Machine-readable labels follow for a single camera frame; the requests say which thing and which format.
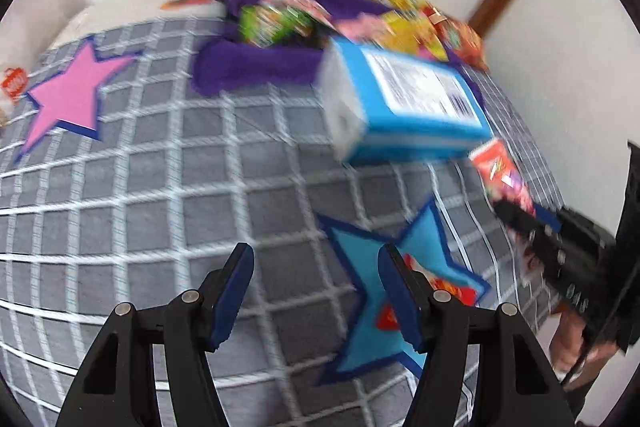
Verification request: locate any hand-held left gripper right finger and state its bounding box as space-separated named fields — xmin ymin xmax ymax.
xmin=378 ymin=244 xmax=576 ymax=427

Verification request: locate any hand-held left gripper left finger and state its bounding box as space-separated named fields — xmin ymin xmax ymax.
xmin=55 ymin=243 xmax=255 ymax=427

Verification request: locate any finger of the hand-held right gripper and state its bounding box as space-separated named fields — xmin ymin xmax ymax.
xmin=492 ymin=199 xmax=561 ymax=253

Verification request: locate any light blue box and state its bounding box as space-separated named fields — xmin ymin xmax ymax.
xmin=320 ymin=37 xmax=494 ymax=166

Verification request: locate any purple fabric basket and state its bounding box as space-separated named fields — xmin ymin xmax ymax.
xmin=192 ymin=0 xmax=396 ymax=96

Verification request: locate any green snack packet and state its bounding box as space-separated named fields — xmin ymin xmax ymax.
xmin=238 ymin=3 xmax=315 ymax=48

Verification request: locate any person's right hand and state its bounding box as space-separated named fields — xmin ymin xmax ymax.
xmin=550 ymin=302 xmax=608 ymax=375

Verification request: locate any blue felt star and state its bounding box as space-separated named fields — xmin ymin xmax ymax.
xmin=316 ymin=197 xmax=492 ymax=386

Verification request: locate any red and pink snack packet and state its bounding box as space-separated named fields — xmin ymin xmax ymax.
xmin=377 ymin=254 xmax=476 ymax=330

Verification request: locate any grey checked blanket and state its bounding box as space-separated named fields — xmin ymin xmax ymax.
xmin=0 ymin=9 xmax=566 ymax=427

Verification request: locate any orange snack packet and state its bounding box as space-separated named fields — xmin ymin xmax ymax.
xmin=430 ymin=7 xmax=490 ymax=72

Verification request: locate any yellow and pink snack packet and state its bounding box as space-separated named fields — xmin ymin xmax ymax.
xmin=340 ymin=9 xmax=451 ymax=62

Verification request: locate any pink felt star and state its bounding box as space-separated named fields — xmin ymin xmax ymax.
xmin=12 ymin=37 xmax=145 ymax=164

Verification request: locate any orange and white plastic bag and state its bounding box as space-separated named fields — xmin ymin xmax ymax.
xmin=0 ymin=64 xmax=32 ymax=128

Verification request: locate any white quilt with fruit print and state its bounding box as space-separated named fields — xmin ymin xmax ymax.
xmin=50 ymin=0 xmax=227 ymax=48

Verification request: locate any black cable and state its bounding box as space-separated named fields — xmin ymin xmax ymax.
xmin=562 ymin=334 xmax=603 ymax=385

